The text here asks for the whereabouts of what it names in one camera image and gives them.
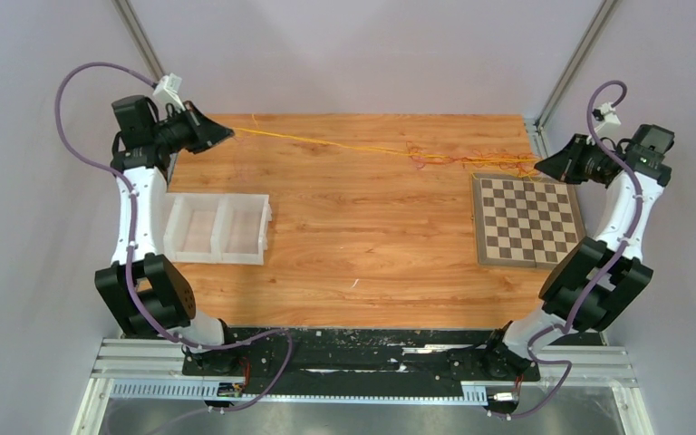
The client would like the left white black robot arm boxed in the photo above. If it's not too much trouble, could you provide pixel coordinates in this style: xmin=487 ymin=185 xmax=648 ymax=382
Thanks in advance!
xmin=94 ymin=95 xmax=241 ymax=375

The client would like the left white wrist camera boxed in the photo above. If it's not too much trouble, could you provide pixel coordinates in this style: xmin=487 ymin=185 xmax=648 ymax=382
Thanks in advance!
xmin=152 ymin=73 xmax=185 ymax=112

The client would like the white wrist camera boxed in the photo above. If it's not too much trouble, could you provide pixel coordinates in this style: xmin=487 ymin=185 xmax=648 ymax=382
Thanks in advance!
xmin=152 ymin=73 xmax=185 ymax=112
xmin=591 ymin=102 xmax=622 ymax=140

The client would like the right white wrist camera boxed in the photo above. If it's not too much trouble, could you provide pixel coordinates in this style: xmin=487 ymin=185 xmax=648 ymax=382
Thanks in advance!
xmin=591 ymin=102 xmax=622 ymax=140

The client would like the orange thin cable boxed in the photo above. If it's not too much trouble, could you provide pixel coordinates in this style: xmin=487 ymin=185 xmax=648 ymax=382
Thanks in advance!
xmin=405 ymin=141 xmax=543 ymax=179

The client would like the white slotted cable duct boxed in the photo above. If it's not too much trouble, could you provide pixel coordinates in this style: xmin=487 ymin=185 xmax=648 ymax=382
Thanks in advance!
xmin=110 ymin=382 xmax=488 ymax=406

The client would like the yellow thin cable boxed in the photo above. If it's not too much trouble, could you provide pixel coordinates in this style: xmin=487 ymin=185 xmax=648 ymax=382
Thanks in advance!
xmin=234 ymin=113 xmax=556 ymax=182

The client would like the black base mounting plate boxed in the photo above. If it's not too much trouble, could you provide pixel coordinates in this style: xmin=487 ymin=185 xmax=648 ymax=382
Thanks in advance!
xmin=180 ymin=328 xmax=540 ymax=399

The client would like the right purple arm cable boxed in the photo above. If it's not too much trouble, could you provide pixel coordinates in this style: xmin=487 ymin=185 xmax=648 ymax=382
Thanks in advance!
xmin=486 ymin=80 xmax=644 ymax=420

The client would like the aluminium frame rail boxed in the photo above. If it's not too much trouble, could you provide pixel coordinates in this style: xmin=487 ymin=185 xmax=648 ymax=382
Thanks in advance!
xmin=90 ymin=339 xmax=638 ymax=388

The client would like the dark red thin cable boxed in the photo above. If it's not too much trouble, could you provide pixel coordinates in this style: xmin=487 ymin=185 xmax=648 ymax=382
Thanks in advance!
xmin=406 ymin=143 xmax=536 ymax=175

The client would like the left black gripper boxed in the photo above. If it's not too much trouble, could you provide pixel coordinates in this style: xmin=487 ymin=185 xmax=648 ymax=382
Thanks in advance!
xmin=149 ymin=101 xmax=230 ymax=157

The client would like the white plastic two-compartment bin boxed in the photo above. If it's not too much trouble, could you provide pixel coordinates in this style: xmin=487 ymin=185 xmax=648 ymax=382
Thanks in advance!
xmin=163 ymin=193 xmax=273 ymax=266

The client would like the wooden chessboard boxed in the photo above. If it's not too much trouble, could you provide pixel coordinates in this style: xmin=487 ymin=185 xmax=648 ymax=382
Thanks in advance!
xmin=471 ymin=174 xmax=585 ymax=269

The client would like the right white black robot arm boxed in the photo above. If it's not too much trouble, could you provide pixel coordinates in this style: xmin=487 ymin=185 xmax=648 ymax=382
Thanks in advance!
xmin=480 ymin=124 xmax=674 ymax=379

